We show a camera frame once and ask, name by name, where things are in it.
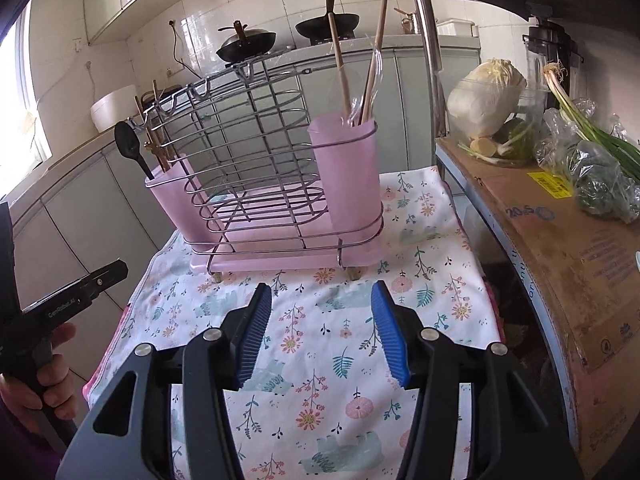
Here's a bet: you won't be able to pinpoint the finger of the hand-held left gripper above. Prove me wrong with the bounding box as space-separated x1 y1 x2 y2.
75 259 129 306

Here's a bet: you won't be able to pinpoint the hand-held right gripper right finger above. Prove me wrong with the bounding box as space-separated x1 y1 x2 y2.
370 280 586 480

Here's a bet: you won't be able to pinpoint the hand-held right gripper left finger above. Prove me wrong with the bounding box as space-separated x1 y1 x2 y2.
62 282 273 480

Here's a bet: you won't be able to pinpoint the pink utensil cup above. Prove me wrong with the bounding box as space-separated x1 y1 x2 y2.
306 114 385 241
145 152 223 243

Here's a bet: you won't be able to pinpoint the black plastic spoon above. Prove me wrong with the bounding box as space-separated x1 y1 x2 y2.
114 121 156 181

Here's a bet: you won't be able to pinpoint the metal wire rack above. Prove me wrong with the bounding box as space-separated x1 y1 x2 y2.
127 52 386 273

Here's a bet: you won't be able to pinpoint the wooden chopstick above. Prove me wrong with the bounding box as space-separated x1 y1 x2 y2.
361 0 386 123
369 0 389 118
327 10 353 116

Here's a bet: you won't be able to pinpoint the clear plastic fork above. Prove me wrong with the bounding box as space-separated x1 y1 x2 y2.
347 35 386 126

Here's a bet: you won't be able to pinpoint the person's left forearm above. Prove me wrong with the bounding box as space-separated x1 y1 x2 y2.
0 410 56 480

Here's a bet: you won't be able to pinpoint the person's left hand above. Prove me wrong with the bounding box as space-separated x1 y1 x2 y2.
0 322 78 436

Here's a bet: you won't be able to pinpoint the floral white cloth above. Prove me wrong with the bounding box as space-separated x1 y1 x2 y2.
87 165 501 480

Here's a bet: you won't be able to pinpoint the grey kitchen cabinet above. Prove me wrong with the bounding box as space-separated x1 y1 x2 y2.
0 35 436 281

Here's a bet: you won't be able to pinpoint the pink drip tray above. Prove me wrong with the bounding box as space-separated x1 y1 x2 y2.
189 187 383 281

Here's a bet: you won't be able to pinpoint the pink dotted cloth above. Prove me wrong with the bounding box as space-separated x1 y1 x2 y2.
82 305 131 406

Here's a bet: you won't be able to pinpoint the white pot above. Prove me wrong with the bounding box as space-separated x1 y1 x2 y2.
90 85 140 134

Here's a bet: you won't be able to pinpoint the cardboard box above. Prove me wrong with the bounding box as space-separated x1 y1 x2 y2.
435 137 640 480

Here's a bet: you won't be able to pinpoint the napa cabbage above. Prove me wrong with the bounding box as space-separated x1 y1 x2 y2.
446 58 527 140

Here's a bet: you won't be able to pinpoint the bag of green vegetables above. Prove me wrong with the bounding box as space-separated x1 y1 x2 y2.
534 102 640 224

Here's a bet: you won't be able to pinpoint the clear plastic container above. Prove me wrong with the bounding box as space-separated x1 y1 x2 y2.
445 77 549 167

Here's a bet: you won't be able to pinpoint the black wok with lid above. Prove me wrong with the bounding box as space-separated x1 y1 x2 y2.
216 19 277 63

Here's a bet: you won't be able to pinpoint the green scallions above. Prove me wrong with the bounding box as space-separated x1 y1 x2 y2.
542 62 640 181

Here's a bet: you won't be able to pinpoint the metal shelf rack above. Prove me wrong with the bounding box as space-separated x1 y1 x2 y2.
405 0 640 141

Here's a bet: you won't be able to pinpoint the white rectangular container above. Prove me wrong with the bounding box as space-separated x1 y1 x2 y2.
436 19 476 37

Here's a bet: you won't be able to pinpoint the black blender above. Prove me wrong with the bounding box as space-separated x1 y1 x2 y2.
522 2 585 111

